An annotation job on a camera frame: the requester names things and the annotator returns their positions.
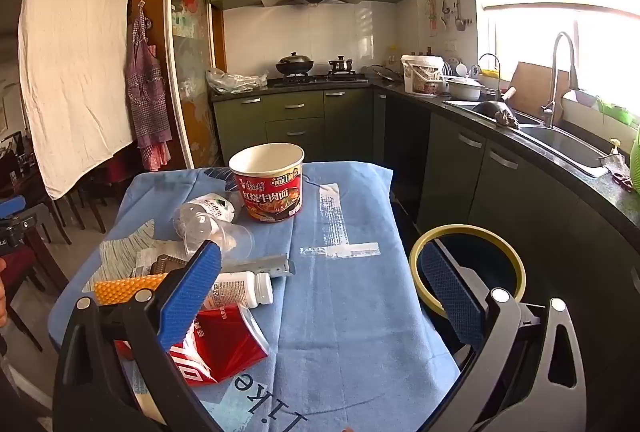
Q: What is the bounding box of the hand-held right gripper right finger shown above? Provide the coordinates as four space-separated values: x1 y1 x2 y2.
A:
420 242 587 432

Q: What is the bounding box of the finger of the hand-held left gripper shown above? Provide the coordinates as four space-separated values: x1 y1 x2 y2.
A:
0 195 27 219

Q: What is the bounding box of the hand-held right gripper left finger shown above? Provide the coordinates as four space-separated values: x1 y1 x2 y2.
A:
52 239 223 432

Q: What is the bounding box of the white pill bottle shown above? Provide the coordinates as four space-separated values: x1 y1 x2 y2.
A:
207 271 275 310

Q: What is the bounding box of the black bin with yellow rim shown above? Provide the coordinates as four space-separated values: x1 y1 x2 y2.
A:
409 225 528 363

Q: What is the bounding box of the red soda can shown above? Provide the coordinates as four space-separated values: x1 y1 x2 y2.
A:
115 305 271 385

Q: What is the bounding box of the clear plastic cup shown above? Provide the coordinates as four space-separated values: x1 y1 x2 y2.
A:
182 219 256 259

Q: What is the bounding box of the silver and blue foil packet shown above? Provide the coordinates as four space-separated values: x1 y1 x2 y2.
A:
220 253 297 280

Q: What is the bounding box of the clear plastic bottle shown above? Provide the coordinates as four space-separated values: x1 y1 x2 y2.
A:
172 193 241 238

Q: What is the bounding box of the red instant noodle cup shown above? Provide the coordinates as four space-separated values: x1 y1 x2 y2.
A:
228 142 306 224

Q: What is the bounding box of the wooden chair with red cushion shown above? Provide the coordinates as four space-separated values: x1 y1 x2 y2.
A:
0 232 68 353

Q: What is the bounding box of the brown plastic tray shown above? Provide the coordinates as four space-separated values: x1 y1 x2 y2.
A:
132 253 188 278

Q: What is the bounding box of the white paper towel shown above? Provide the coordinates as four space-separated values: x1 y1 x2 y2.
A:
135 245 188 270

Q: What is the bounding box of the dark wooden chair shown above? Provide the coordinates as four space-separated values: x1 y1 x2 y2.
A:
55 147 138 233

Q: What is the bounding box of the blue printed tablecloth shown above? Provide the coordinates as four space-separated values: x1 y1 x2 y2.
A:
47 161 463 432

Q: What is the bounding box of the white hanging cloth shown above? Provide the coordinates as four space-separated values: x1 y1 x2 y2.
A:
17 0 138 200

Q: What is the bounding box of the purple checked apron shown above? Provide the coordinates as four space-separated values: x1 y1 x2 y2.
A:
124 1 172 172

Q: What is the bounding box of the steel kitchen sink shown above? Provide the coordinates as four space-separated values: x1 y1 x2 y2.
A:
445 97 608 178

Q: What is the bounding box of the white enamel pot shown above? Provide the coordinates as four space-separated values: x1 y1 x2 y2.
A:
445 75 486 102

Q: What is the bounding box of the clear plastic bag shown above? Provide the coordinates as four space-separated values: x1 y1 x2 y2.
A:
206 67 269 96

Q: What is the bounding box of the white plastic bucket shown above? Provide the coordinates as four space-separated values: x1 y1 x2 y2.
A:
401 55 446 96

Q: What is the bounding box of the wooden cutting board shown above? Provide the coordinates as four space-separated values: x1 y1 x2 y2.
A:
507 61 571 115

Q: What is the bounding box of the glass pot lid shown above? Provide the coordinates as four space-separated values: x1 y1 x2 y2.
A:
360 65 402 86

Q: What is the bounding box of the floral glass sliding door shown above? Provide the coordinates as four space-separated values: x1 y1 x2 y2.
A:
165 0 226 170

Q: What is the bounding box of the steel kitchen faucet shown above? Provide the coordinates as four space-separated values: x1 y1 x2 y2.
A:
542 31 580 128

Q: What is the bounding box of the black gas stove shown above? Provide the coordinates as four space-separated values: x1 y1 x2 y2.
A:
270 71 371 86

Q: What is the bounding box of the black wok with lid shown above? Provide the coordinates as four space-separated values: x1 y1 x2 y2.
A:
275 52 316 77

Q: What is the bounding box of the kitchen window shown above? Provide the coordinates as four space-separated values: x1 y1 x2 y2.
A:
460 0 640 113

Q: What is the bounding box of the black wok with wooden handle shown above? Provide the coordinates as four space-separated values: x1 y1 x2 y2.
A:
470 87 516 118

